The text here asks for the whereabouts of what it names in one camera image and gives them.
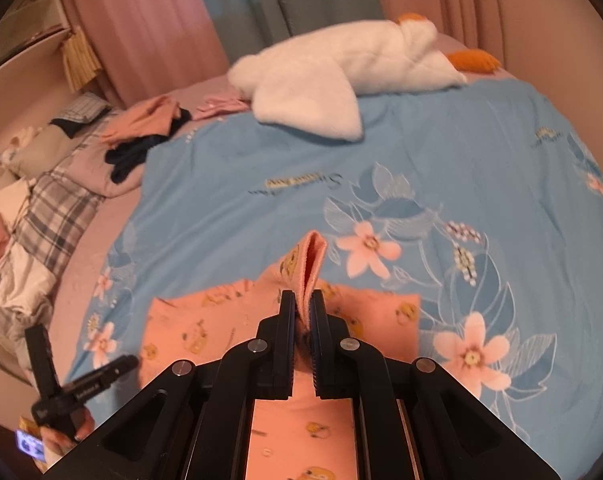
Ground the grey green pillow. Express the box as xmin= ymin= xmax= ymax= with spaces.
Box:
xmin=12 ymin=125 xmax=77 ymax=176

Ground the pile of folded clothes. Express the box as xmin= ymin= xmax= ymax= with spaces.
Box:
xmin=106 ymin=107 xmax=192 ymax=183

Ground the person's left hand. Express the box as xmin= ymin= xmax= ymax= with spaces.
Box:
xmin=44 ymin=404 xmax=96 ymax=461

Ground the white goose plush toy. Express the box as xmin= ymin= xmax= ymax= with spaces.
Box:
xmin=228 ymin=12 xmax=502 ymax=142

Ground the yellow tassel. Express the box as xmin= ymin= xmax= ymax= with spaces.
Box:
xmin=62 ymin=27 xmax=105 ymax=92

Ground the blue curtain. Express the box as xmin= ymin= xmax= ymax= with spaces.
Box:
xmin=186 ymin=0 xmax=387 ymax=56

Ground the striped pillow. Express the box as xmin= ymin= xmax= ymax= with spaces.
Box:
xmin=64 ymin=92 xmax=110 ymax=123

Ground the blue floral blanket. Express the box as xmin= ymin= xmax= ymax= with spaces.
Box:
xmin=64 ymin=77 xmax=603 ymax=480

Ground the plaid quilt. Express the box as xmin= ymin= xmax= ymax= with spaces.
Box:
xmin=0 ymin=125 xmax=147 ymax=341

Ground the folded pink garment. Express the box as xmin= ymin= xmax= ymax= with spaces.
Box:
xmin=99 ymin=96 xmax=182 ymax=143

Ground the white wall shelf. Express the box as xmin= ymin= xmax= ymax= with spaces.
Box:
xmin=0 ymin=0 xmax=77 ymax=81

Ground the orange printed baby onesie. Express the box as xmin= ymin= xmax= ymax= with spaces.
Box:
xmin=139 ymin=230 xmax=422 ymax=480

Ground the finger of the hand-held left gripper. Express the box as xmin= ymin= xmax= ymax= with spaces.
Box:
xmin=62 ymin=354 xmax=140 ymax=401
xmin=24 ymin=325 xmax=62 ymax=403

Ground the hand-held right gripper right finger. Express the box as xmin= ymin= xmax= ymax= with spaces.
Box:
xmin=309 ymin=290 xmax=559 ymax=480

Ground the white cloth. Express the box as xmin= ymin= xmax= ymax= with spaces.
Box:
xmin=0 ymin=180 xmax=35 ymax=216

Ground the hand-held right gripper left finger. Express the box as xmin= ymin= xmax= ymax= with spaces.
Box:
xmin=44 ymin=290 xmax=297 ymax=480

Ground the small pink garment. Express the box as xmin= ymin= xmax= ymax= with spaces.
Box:
xmin=192 ymin=91 xmax=252 ymax=121

